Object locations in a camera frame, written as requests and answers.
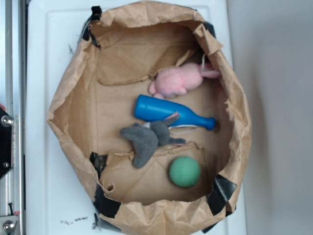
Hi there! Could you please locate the green knitted ball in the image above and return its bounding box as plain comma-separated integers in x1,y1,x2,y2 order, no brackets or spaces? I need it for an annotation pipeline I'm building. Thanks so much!
168,156,201,188

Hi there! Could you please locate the aluminium frame rail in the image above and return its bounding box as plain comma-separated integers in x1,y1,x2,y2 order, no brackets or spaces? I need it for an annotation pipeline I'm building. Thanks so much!
0,0,27,235

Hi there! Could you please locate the pink plush bunny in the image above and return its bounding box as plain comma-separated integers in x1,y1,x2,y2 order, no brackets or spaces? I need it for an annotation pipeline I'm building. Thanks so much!
148,63,221,99

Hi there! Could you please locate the gray plush bunny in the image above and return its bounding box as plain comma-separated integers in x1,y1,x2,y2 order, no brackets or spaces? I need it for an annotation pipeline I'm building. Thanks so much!
120,112,186,169

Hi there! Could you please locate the blue plastic bottle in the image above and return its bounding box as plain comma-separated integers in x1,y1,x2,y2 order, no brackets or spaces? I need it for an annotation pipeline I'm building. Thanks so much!
134,95,216,130

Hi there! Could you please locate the brown paper bag bin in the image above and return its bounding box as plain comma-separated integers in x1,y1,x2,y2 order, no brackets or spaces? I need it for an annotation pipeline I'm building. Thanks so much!
47,1,251,235

